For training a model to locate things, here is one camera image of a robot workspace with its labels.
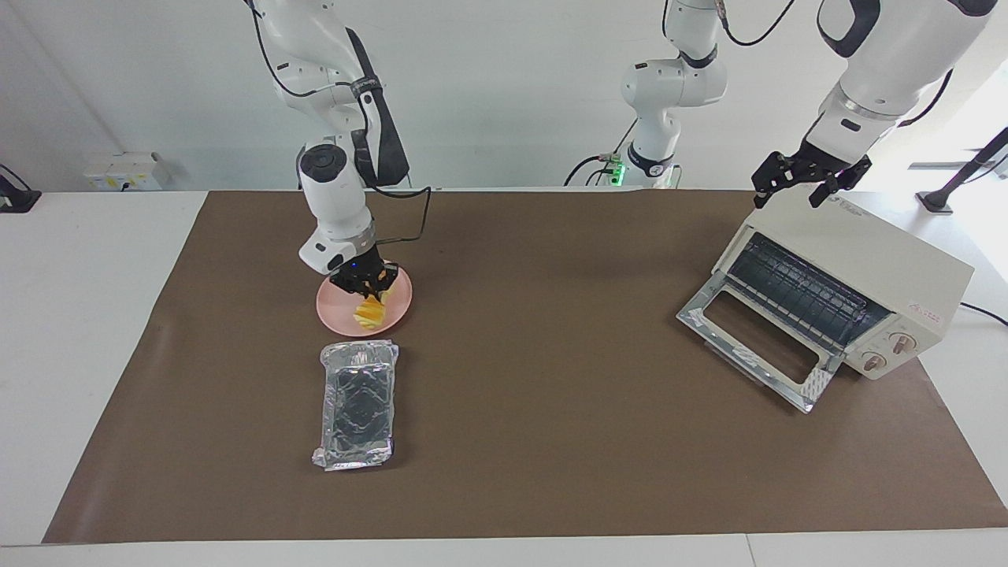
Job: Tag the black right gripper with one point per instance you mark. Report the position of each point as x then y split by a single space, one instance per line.
364 269

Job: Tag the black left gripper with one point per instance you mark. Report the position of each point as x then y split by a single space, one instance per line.
819 164

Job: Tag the sliced yellow bread loaf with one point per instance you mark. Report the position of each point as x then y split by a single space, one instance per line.
368 315

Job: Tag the aluminium foil baking tray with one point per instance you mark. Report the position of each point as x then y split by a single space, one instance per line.
358 409

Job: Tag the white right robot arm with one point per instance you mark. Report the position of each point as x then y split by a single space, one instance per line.
335 197

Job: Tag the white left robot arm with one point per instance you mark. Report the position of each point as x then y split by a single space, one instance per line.
890 71

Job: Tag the cream toaster oven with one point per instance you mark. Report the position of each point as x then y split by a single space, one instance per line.
890 260

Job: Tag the beige oven knob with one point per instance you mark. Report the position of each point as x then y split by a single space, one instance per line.
872 362
902 343

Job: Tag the glass oven door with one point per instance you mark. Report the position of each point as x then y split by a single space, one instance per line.
756 358

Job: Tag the pink round plate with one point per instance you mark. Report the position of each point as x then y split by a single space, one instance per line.
398 311

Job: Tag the black stand with long boom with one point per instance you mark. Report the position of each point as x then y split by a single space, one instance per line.
937 201

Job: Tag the brown table mat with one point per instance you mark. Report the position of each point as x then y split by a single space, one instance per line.
551 394

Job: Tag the black stand with flat foot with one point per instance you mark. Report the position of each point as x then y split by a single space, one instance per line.
16 201

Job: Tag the white wall socket box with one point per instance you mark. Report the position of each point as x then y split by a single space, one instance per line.
118 173

